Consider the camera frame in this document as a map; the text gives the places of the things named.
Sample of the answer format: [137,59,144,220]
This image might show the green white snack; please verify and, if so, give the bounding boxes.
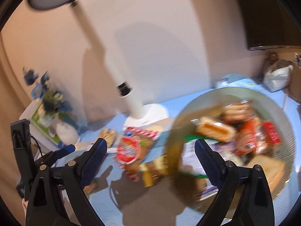
[181,135,224,177]

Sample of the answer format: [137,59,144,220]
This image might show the cream blue patterned snack bag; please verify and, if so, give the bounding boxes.
[183,143,246,198]

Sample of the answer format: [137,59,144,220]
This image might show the brown cake block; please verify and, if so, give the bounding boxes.
[193,116,236,143]

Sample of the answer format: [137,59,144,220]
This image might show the large clear biscuit pack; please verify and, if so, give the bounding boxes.
[245,155,285,192]

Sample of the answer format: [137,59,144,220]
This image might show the blue white artificial flowers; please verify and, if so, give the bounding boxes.
[22,68,73,118]

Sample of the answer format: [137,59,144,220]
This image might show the white ribbed ceramic vase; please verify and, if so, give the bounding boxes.
[56,120,80,145]

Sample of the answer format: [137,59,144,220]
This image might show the light blue textured mat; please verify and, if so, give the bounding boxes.
[53,122,301,226]

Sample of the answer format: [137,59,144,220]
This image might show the gold ribbed bowl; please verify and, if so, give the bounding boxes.
[165,87,296,210]

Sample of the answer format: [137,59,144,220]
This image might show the round yellow cracker pack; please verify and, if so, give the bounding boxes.
[98,128,116,148]

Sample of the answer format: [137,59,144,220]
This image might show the red striped snack bag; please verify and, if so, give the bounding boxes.
[114,127,161,182]

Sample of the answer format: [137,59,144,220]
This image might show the yellow label peanut bag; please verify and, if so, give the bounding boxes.
[138,155,169,188]

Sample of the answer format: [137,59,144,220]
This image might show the white plastic bag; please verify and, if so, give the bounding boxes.
[263,60,294,92]

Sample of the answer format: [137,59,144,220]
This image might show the black cable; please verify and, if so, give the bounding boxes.
[29,135,46,158]

